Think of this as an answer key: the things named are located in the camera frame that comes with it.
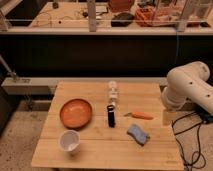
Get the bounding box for metal clamp bracket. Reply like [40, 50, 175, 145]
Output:
[0, 55, 31, 85]

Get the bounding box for black floor cable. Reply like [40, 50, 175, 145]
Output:
[171, 111, 208, 171]

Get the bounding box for orange plate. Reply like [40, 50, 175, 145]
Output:
[60, 99, 92, 129]

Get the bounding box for black upright eraser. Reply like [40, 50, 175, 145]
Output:
[107, 105, 115, 128]

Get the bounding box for black pouch on shelf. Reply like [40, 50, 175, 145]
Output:
[111, 12, 134, 27]

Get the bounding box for orange carrot toy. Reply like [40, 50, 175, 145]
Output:
[124, 112, 154, 120]

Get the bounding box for blue sponge cloth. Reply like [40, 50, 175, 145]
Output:
[127, 124, 150, 145]

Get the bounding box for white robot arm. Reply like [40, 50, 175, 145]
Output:
[161, 61, 213, 115]

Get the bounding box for white plastic cup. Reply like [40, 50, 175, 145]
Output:
[58, 130, 80, 155]

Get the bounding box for orange crate on shelf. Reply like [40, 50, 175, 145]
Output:
[135, 7, 174, 27]

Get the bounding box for red-brown bowl on shelf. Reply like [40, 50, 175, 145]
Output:
[108, 0, 134, 12]

